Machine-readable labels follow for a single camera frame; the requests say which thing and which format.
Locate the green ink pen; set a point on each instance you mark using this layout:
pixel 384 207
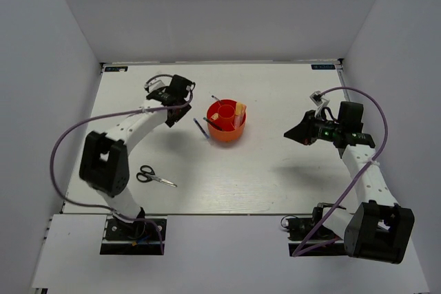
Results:
pixel 213 124

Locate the dark blue gel pen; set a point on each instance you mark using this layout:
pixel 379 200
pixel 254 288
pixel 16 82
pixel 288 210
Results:
pixel 206 135

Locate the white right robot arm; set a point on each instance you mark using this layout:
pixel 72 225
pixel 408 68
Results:
pixel 380 228

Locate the black handled scissors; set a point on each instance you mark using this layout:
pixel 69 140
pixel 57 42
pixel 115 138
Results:
pixel 147 174

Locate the corner label sticker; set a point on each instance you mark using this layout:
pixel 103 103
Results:
pixel 116 69
pixel 323 66

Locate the left corner label sticker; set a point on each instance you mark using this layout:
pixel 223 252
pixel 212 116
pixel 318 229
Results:
pixel 116 69

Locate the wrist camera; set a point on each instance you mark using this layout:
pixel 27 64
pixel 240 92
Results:
pixel 319 99
pixel 152 85

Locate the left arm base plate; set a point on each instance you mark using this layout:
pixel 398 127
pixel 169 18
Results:
pixel 137 239

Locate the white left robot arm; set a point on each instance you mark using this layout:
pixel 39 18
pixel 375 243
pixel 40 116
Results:
pixel 105 159

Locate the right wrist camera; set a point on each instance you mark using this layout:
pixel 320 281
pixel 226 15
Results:
pixel 319 99

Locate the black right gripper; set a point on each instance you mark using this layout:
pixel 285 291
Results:
pixel 304 131

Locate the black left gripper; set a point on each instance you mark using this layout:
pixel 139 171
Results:
pixel 171 122

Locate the right corner label sticker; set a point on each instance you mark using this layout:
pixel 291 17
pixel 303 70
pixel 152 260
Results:
pixel 323 66

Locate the orange round organizer container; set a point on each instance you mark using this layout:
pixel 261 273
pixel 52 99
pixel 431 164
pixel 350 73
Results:
pixel 226 114

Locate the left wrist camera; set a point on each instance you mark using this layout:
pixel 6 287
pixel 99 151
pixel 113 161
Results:
pixel 152 85

